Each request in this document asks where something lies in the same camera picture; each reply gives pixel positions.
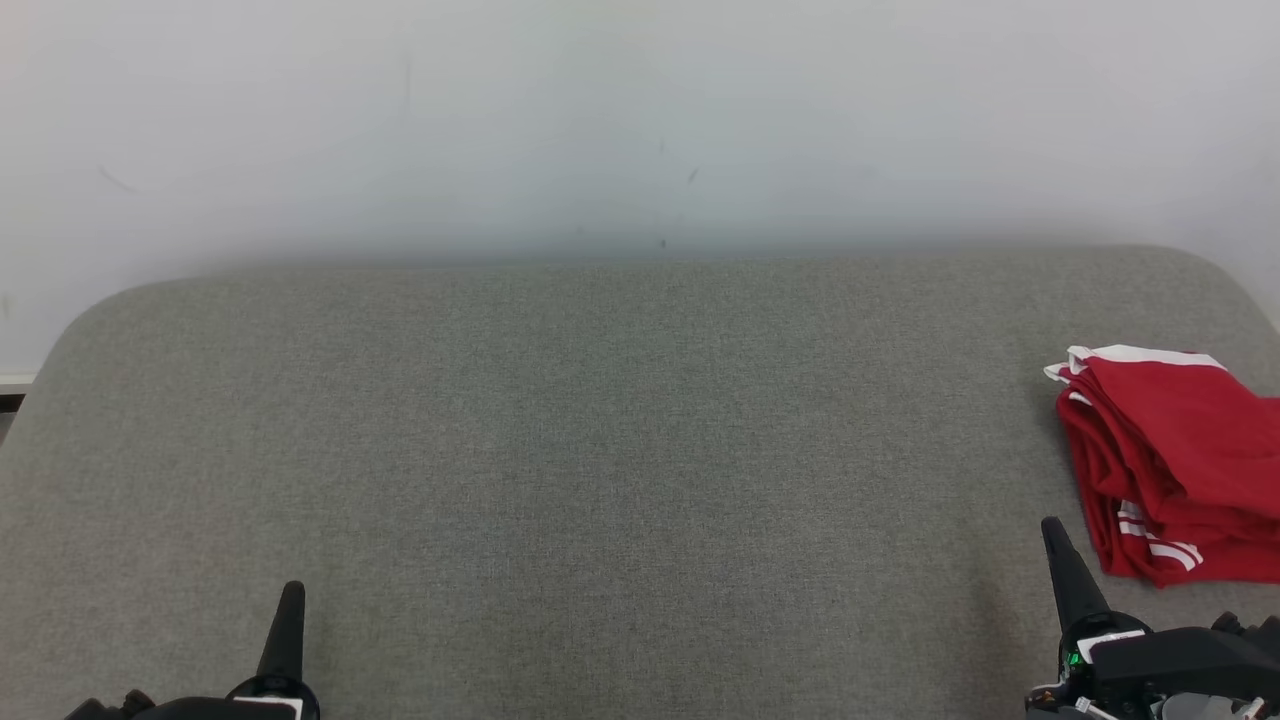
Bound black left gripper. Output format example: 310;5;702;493
129;581;322;720

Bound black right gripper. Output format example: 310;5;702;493
1027;516;1280;717

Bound red basketball jersey number 33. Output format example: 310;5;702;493
1057;392;1280;589

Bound red shorts with white stripe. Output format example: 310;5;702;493
1044;344;1280;531

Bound grey fabric sofa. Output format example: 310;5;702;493
0;245;1280;720

